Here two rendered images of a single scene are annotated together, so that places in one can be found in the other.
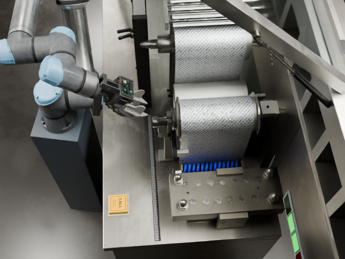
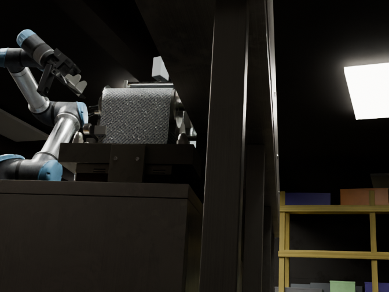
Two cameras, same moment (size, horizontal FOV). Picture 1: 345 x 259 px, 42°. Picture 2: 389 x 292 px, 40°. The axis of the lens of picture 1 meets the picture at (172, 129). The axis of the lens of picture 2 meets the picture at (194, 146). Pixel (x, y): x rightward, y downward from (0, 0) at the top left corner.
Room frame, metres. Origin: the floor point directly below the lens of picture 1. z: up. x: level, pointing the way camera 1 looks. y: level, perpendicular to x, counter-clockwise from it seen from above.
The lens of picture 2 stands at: (-0.87, -0.81, 0.56)
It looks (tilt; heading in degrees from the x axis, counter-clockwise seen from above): 18 degrees up; 16
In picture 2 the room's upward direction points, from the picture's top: 4 degrees clockwise
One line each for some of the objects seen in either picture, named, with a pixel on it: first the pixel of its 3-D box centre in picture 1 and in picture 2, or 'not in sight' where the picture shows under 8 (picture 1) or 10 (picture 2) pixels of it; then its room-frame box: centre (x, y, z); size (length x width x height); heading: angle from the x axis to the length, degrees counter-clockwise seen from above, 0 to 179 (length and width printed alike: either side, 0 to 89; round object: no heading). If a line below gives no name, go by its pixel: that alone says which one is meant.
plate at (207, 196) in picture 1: (225, 193); (131, 160); (0.59, -0.20, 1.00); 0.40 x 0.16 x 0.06; 96
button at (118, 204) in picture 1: (118, 204); not in sight; (0.57, 0.20, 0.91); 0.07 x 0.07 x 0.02; 6
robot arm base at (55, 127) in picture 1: (57, 111); not in sight; (0.95, 0.48, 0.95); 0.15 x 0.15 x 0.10
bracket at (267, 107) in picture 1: (269, 107); not in sight; (0.78, -0.32, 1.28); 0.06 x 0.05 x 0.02; 96
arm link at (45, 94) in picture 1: (52, 95); (8, 172); (0.95, 0.47, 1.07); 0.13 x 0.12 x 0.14; 98
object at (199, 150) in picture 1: (212, 151); (132, 138); (0.71, -0.14, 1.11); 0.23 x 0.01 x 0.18; 96
